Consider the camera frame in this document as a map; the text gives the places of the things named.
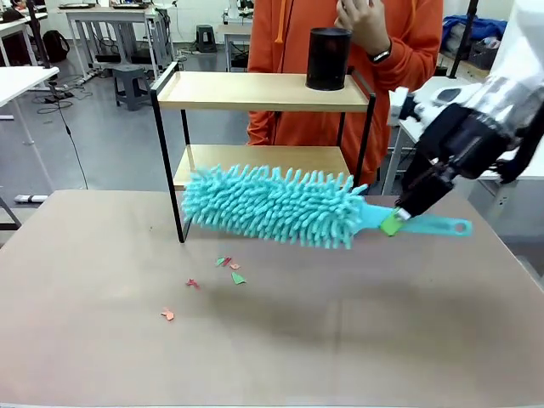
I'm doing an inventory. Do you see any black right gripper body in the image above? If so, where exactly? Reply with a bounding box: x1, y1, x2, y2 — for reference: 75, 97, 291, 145
414, 104, 511, 180

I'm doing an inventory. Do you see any teal microfiber duster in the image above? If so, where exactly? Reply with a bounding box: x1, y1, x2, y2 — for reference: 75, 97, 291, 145
180, 164, 474, 252

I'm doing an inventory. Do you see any person's orange sleeved left forearm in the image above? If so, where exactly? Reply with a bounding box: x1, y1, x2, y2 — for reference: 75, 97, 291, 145
369, 36, 445, 110

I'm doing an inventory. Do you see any two-tier wood metal shelf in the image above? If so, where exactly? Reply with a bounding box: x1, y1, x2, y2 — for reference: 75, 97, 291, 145
149, 60, 377, 245

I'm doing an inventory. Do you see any person's left hand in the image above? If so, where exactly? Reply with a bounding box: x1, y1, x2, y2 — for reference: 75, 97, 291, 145
334, 0, 392, 57

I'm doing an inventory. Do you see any dark storage crate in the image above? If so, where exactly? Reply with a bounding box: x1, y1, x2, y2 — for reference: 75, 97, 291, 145
467, 37, 502, 70

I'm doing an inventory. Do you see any thin black pole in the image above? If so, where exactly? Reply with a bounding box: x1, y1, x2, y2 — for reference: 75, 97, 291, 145
449, 0, 480, 80

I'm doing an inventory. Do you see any blue cloth pile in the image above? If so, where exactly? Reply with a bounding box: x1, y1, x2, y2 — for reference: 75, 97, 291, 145
441, 14, 508, 57

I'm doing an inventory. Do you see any black wristband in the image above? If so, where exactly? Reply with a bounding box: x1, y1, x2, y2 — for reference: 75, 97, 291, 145
367, 47, 393, 65

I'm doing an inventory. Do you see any black cylindrical container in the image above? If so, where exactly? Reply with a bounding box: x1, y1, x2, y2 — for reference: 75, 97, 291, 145
305, 26, 354, 93

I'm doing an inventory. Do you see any person's orange hoodie torso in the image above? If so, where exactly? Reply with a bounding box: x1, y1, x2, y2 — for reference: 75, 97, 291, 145
246, 0, 445, 187

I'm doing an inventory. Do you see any dark plastic stool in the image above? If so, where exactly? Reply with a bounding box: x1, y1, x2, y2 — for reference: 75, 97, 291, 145
195, 24, 218, 54

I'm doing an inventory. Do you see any grey plastic stool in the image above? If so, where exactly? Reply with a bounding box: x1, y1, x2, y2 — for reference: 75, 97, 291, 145
111, 64, 153, 111

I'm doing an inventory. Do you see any grey metal workbench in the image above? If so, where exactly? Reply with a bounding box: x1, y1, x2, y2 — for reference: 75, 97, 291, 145
58, 2, 175, 82

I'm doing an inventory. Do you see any black backpack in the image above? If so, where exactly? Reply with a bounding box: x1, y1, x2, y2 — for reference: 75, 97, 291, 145
42, 29, 71, 64

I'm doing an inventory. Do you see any black stand pole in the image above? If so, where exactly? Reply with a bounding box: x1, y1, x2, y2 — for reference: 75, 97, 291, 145
25, 0, 53, 70

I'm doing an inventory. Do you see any white table with slim legs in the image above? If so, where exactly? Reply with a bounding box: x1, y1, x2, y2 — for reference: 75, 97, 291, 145
0, 65, 60, 197

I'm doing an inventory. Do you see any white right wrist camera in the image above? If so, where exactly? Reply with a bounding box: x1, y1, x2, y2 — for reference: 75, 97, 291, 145
388, 83, 473, 127

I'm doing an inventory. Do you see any black right arm cable strap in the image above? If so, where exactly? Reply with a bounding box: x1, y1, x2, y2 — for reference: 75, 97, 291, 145
495, 114, 544, 184

